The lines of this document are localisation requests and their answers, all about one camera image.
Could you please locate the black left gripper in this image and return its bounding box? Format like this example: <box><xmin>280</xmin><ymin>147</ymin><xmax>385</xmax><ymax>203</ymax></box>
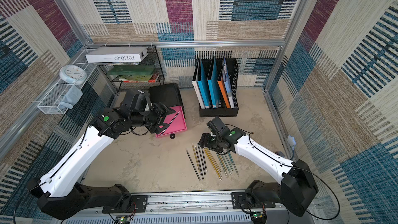
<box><xmin>130</xmin><ymin>101</ymin><xmax>177</xmax><ymax>133</ymax></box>

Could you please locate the pink top drawer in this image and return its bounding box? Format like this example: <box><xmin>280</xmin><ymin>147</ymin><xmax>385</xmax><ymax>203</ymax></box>
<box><xmin>155</xmin><ymin>106</ymin><xmax>187</xmax><ymax>138</ymax></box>

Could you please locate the black drawer cabinet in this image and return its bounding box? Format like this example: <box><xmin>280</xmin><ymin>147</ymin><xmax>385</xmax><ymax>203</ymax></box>
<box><xmin>148</xmin><ymin>83</ymin><xmax>184</xmax><ymax>110</ymax></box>

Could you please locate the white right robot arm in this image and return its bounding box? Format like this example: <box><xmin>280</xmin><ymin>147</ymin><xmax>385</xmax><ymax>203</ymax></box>
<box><xmin>198</xmin><ymin>117</ymin><xmax>319</xmax><ymax>217</ymax></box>

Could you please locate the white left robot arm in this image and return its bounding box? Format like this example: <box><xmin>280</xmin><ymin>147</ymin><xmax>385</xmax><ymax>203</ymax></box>
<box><xmin>27</xmin><ymin>90</ymin><xmax>175</xmax><ymax>220</ymax></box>

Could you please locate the green pencil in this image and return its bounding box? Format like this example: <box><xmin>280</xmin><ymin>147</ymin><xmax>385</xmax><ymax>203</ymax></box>
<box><xmin>228</xmin><ymin>153</ymin><xmax>239</xmax><ymax>176</ymax></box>
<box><xmin>222</xmin><ymin>155</ymin><xmax>232</xmax><ymax>176</ymax></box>
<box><xmin>217</xmin><ymin>154</ymin><xmax>228</xmax><ymax>176</ymax></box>

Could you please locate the red book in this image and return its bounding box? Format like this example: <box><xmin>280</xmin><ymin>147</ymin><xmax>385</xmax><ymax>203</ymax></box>
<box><xmin>118</xmin><ymin>73</ymin><xmax>158</xmax><ymax>83</ymax></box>

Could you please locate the white binder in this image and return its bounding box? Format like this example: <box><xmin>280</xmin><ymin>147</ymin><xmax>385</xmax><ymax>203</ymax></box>
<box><xmin>192</xmin><ymin>60</ymin><xmax>205</xmax><ymax>109</ymax></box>

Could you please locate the green book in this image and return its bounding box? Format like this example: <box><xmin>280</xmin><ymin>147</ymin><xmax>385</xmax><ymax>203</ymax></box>
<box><xmin>107</xmin><ymin>65</ymin><xmax>155</xmax><ymax>76</ymax></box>

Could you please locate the teal folder left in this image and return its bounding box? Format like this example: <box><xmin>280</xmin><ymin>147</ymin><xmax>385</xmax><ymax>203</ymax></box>
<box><xmin>195</xmin><ymin>59</ymin><xmax>211</xmax><ymax>109</ymax></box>

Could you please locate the teal folder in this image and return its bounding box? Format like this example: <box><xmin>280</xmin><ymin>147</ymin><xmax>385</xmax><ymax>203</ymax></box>
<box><xmin>207</xmin><ymin>58</ymin><xmax>220</xmax><ymax>108</ymax></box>
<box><xmin>195</xmin><ymin>59</ymin><xmax>211</xmax><ymax>109</ymax></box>

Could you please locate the teal folder right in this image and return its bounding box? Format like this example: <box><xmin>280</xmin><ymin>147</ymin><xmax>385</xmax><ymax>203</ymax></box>
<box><xmin>207</xmin><ymin>58</ymin><xmax>220</xmax><ymax>108</ymax></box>

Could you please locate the black mesh file holder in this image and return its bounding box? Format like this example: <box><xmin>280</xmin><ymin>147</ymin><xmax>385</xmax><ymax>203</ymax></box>
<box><xmin>192</xmin><ymin>58</ymin><xmax>239</xmax><ymax>118</ymax></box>

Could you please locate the orange folder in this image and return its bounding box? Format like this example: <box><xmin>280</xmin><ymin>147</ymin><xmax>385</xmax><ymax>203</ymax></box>
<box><xmin>218</xmin><ymin>71</ymin><xmax>231</xmax><ymax>108</ymax></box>

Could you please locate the light blue cloth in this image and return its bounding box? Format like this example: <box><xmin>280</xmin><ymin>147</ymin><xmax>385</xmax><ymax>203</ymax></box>
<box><xmin>59</xmin><ymin>85</ymin><xmax>83</xmax><ymax>110</ymax></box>

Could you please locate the white folio box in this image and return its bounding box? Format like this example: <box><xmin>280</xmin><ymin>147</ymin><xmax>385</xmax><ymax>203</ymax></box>
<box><xmin>86</xmin><ymin>47</ymin><xmax>148</xmax><ymax>63</ymax></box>

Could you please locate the white round clock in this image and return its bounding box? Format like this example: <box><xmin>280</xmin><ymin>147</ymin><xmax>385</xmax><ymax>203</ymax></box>
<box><xmin>59</xmin><ymin>65</ymin><xmax>88</xmax><ymax>86</ymax></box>

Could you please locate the black mesh wire shelf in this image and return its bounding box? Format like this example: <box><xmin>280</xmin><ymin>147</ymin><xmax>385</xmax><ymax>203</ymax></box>
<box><xmin>98</xmin><ymin>46</ymin><xmax>165</xmax><ymax>93</ymax></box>

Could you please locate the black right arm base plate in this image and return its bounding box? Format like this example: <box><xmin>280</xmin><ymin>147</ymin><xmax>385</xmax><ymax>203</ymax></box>
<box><xmin>231</xmin><ymin>191</ymin><xmax>276</xmax><ymax>210</ymax></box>

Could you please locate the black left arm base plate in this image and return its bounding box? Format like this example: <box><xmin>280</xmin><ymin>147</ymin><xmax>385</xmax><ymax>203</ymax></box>
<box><xmin>102</xmin><ymin>195</ymin><xmax>148</xmax><ymax>214</ymax></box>

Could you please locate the white wire basket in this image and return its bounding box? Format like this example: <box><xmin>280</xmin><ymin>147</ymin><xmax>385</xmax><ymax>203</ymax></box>
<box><xmin>37</xmin><ymin>62</ymin><xmax>95</xmax><ymax>115</ymax></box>

